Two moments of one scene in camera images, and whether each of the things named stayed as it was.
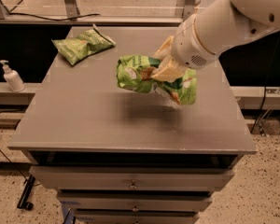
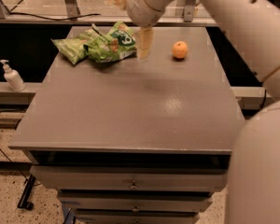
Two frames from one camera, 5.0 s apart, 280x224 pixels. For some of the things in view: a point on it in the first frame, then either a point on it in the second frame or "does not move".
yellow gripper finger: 170,70 to 145,42
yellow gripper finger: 165,46 to 119,1
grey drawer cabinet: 119,157 does not move
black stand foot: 23,203 does not move
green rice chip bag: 133,74 to 119,43
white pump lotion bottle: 13,78 does not move
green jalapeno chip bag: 88,43 does not move
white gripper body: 189,46 to 137,5
